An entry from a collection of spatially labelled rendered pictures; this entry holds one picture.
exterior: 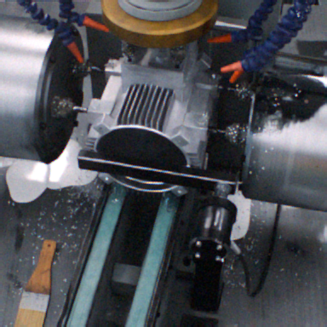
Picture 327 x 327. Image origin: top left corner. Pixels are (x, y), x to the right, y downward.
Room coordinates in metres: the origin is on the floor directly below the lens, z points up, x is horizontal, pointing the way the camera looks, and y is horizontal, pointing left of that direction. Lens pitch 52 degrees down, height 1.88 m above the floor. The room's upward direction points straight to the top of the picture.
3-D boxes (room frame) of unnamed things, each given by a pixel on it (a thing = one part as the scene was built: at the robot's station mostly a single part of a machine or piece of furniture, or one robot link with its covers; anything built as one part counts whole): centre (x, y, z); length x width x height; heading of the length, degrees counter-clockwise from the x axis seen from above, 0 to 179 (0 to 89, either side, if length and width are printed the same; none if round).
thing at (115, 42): (0.98, 0.00, 0.97); 0.30 x 0.11 x 0.34; 78
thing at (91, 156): (0.70, 0.03, 1.01); 0.26 x 0.04 x 0.03; 78
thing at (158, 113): (0.83, 0.03, 1.02); 0.20 x 0.19 x 0.19; 168
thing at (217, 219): (0.77, -0.13, 0.92); 0.45 x 0.13 x 0.24; 168
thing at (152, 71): (0.86, 0.02, 1.11); 0.12 x 0.11 x 0.07; 168
